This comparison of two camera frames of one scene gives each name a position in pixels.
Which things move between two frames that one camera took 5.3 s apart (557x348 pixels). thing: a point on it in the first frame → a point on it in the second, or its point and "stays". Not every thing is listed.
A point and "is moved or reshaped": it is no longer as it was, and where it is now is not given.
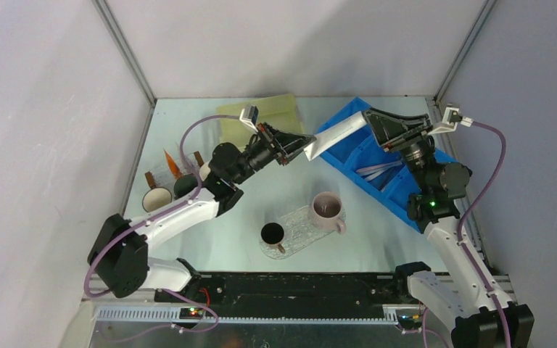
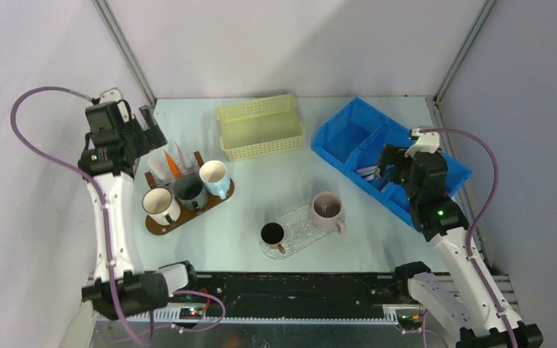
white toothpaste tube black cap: (332, 133) → (158, 164)
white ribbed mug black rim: (156, 198) stays
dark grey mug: (184, 184) stays
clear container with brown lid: (162, 175) is moved or reshaped
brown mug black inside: (273, 233) stays
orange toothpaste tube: (173, 165) stays
